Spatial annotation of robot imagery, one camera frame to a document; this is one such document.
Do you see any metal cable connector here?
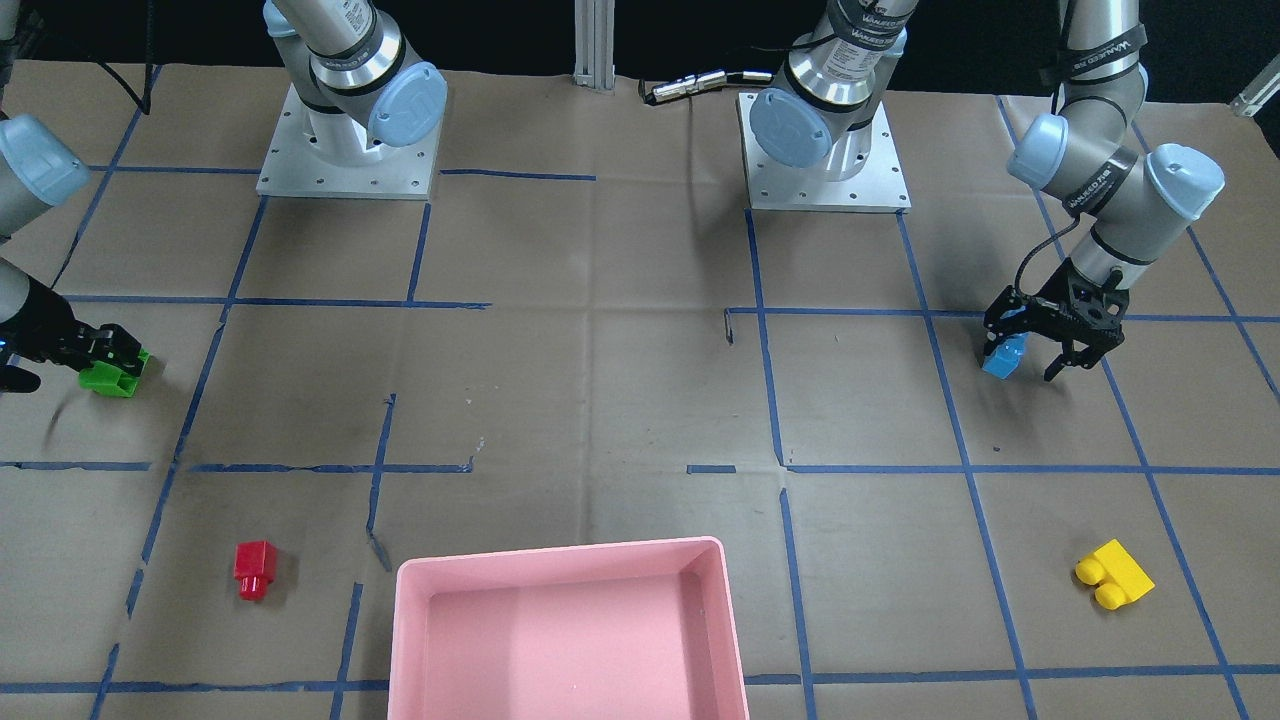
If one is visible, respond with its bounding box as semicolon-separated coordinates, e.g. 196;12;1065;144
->
637;69;774;108

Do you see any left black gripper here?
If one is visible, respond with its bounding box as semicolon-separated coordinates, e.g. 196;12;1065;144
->
984;260;1129;382

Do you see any pink plastic box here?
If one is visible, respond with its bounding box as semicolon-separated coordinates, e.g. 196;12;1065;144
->
387;536;750;719

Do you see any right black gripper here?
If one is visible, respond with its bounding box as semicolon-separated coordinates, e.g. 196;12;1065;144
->
0;278;146;395

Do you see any blue toy block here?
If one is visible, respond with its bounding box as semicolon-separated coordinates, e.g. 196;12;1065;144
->
982;333;1028;380

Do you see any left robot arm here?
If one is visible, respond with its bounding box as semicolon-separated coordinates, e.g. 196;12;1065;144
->
742;1;1225;380

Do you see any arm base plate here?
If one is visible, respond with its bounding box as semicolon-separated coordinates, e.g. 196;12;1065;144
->
737;92;913;214
256;87;443;201

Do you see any yellow toy block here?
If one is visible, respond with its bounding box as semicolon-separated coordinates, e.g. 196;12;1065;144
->
1073;538;1155;611

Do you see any aluminium frame post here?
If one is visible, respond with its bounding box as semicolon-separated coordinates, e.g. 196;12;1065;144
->
572;0;616;94

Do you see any green toy block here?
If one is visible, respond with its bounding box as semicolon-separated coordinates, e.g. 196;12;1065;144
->
77;348;151;398

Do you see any red toy block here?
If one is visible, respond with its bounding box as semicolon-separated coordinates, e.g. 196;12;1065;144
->
233;539;278;602

